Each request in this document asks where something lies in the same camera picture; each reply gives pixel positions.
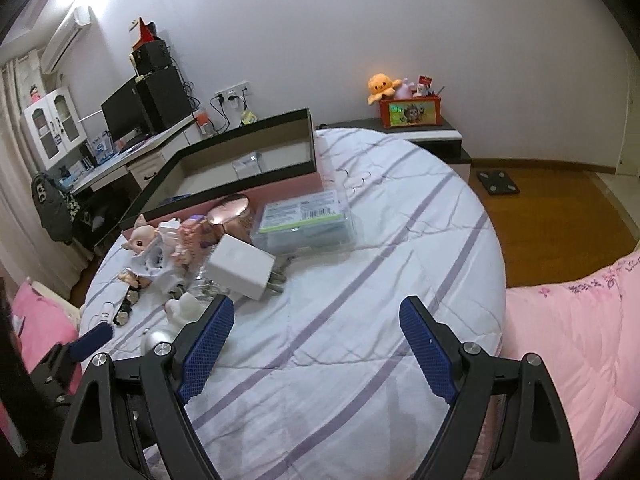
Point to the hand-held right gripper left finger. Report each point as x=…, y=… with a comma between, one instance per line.
x=205, y=350

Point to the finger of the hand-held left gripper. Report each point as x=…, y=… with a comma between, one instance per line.
x=92, y=338

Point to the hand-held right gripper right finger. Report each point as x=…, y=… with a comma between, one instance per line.
x=430, y=355

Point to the white astronaut figurine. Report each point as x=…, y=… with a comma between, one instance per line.
x=187, y=310

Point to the clear glass bottle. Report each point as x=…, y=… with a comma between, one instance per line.
x=200, y=285

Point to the white power adapter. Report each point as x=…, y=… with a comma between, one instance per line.
x=235, y=265

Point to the white toy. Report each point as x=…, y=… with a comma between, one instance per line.
x=160, y=260

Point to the pink eared doll figure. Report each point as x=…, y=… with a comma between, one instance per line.
x=140, y=235

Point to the pink block figure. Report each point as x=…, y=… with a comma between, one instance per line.
x=192, y=235

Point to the clear plastic case green label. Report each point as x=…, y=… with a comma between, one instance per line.
x=300, y=225

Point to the pink storage box black rim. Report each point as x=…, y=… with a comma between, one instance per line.
x=280, y=185

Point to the pink pillow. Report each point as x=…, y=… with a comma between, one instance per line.
x=42, y=315

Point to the pink quilt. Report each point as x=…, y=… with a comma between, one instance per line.
x=575, y=360

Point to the beige curtain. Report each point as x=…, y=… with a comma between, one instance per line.
x=20, y=185

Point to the black bathroom scale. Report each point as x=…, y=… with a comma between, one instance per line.
x=497, y=183

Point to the blue white packages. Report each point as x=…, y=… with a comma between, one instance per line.
x=102, y=147

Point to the small clear box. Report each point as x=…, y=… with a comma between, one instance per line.
x=247, y=162

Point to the white desk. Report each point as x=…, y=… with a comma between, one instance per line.
x=150, y=152

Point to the white glass door cabinet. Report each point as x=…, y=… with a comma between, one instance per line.
x=52, y=127

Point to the black and white nightstand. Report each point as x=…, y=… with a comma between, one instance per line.
x=435, y=135

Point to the orange lidded jar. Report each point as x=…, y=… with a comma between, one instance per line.
x=202, y=122

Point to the black computer monitor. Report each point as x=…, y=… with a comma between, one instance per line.
x=125, y=110

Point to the small yellow toy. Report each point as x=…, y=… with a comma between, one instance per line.
x=249, y=117

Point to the red cartoon storage box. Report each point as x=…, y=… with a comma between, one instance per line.
x=410, y=112

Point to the small doll on cabinet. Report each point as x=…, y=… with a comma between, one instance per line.
x=35, y=95

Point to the black computer tower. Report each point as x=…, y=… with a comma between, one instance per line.
x=165, y=97

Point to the pink plush toy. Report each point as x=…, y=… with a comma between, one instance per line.
x=404, y=90

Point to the red white carton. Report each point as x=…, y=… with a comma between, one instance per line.
x=425, y=85

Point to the orange octopus plush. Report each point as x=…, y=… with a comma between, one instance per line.
x=381, y=87

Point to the white air conditioner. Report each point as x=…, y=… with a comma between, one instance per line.
x=65, y=37

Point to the red paper bag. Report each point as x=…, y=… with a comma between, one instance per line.
x=145, y=32

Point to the white wall power outlet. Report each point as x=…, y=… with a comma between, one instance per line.
x=232, y=91

